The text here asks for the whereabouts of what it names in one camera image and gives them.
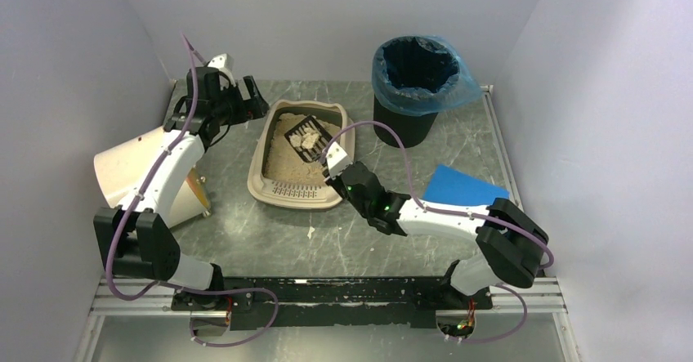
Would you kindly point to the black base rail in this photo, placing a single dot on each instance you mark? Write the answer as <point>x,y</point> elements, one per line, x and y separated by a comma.
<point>317,302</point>

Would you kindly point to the beige cylindrical container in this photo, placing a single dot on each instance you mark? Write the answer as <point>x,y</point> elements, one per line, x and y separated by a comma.
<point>119,175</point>

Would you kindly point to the black litter scoop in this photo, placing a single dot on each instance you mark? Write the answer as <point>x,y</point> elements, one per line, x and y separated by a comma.
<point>310,122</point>

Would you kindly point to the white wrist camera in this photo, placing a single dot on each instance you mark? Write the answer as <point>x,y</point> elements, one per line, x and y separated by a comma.
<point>337,160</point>
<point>223,63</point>

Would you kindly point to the cat litter pile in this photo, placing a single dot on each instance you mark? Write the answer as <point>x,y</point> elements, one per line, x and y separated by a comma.
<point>283,164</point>

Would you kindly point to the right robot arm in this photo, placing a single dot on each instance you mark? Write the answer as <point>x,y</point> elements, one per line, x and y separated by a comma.
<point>510,247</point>

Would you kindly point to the black trash bin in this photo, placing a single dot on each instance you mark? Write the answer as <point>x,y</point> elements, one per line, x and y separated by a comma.
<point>412,130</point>

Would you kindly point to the blue plastic bin liner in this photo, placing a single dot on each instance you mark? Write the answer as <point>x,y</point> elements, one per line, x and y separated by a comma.
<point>417,75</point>

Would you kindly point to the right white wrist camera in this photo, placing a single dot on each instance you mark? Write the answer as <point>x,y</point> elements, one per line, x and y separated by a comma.
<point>337,160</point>

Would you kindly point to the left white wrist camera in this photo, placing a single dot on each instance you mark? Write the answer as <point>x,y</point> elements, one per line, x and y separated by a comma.
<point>223,63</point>

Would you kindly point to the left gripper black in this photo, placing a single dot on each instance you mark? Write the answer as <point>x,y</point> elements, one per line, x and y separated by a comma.
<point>238,103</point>

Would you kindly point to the litter clump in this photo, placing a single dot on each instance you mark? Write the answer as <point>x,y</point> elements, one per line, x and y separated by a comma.
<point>295,140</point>
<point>310,138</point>

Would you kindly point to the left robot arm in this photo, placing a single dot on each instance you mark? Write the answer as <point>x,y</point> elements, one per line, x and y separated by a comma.
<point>137,247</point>

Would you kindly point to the blue sheet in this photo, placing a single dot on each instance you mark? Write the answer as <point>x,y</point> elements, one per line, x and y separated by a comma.
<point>450,186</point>

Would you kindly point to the beige litter box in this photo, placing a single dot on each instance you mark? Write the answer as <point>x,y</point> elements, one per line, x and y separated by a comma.
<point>333,117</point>

